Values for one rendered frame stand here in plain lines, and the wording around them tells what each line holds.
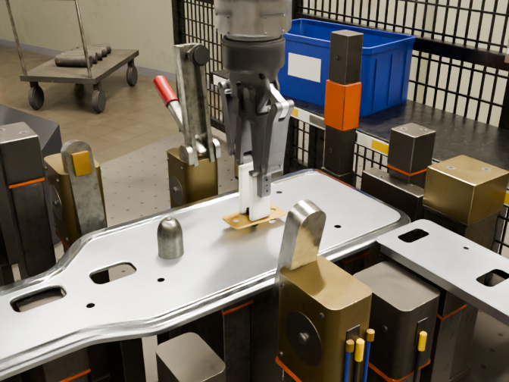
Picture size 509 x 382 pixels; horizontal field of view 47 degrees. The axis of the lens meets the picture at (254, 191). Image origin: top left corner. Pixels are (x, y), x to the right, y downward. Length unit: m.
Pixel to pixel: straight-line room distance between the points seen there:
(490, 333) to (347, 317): 0.60
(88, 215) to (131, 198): 0.76
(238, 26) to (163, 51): 4.77
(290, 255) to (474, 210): 0.32
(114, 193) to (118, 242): 0.85
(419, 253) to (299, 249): 0.20
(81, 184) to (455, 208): 0.51
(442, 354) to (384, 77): 0.56
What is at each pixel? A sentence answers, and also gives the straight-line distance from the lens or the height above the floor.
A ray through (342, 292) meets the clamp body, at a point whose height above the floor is 1.04.
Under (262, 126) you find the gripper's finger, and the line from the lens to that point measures 0.72.
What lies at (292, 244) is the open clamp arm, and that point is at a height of 1.08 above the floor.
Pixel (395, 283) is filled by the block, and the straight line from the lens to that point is 0.73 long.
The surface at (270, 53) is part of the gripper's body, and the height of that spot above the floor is 1.24.
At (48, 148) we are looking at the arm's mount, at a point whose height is 0.93.
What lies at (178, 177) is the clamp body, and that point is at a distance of 0.90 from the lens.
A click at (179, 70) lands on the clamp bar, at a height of 1.18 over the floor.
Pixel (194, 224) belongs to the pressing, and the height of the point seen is 1.00.
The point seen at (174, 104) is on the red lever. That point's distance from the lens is 0.92.
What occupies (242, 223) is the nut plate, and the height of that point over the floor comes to 1.02.
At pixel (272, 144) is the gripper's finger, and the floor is 1.13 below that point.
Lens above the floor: 1.38
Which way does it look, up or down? 26 degrees down
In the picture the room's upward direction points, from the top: straight up
